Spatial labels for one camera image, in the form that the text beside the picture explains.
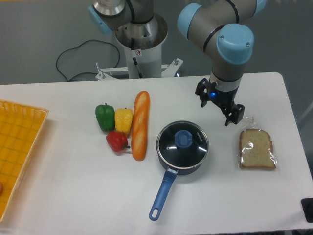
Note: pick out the yellow woven basket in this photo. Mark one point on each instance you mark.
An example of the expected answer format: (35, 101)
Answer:
(20, 126)

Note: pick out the glass pot lid blue knob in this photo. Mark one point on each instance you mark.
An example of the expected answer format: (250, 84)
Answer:
(182, 145)

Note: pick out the blue saucepan with handle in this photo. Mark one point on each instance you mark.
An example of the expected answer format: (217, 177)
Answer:
(167, 181)

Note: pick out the bread slice in plastic bag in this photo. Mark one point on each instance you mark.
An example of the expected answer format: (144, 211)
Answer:
(255, 148)

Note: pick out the yellow bell pepper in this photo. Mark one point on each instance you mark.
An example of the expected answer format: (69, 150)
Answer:
(123, 120)

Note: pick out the black device at table edge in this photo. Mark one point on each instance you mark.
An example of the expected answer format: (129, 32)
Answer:
(307, 206)

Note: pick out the green bell pepper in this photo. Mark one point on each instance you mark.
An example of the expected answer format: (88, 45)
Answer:
(105, 116)

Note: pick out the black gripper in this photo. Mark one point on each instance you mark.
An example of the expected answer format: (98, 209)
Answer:
(207, 91)

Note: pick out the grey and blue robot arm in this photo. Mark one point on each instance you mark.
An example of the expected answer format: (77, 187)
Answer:
(217, 30)

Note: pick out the baguette bread loaf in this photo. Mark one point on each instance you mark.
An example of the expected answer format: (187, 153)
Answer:
(140, 125)

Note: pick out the red bell pepper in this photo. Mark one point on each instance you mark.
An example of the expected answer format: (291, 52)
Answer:
(117, 141)

